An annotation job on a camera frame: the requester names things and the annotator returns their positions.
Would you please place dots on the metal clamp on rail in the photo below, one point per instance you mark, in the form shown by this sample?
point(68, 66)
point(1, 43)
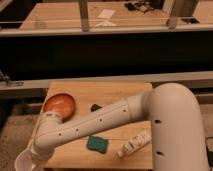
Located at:
point(7, 80)

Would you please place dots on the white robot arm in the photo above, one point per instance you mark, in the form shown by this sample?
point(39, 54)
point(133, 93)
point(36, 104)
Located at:
point(178, 138)

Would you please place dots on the grey metal post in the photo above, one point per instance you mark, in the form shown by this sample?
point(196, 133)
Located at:
point(83, 7)
point(175, 13)

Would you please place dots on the orange ceramic bowl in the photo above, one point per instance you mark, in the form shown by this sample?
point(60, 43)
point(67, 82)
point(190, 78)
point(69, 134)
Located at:
point(63, 103)

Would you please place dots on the grey metal post right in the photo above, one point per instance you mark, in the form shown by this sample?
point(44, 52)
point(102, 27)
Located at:
point(175, 13)

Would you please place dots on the small black block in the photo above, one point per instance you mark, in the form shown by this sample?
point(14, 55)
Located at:
point(95, 107)

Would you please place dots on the white paper sheet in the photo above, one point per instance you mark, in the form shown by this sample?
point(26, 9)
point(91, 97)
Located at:
point(106, 14)

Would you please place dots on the green sponge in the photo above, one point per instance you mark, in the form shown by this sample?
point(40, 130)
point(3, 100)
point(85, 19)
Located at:
point(98, 144)

